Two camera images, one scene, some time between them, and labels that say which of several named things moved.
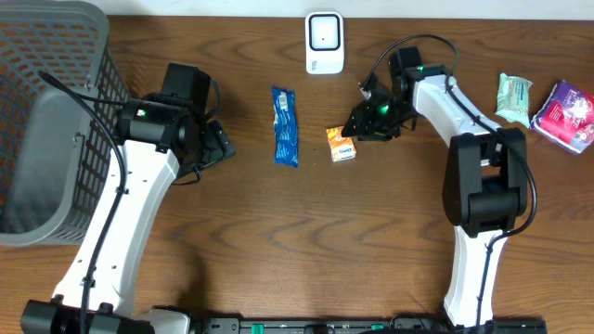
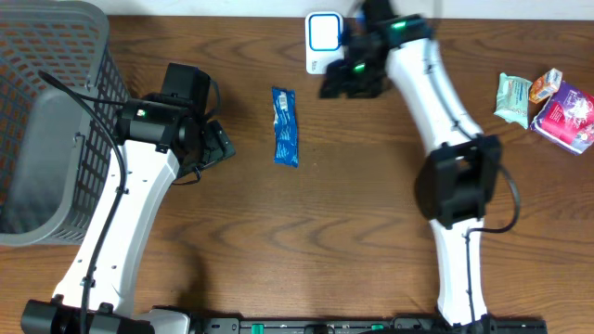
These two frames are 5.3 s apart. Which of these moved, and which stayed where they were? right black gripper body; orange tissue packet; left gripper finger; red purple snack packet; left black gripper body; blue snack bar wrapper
Moved: right black gripper body; orange tissue packet
Stayed: blue snack bar wrapper; left gripper finger; left black gripper body; red purple snack packet
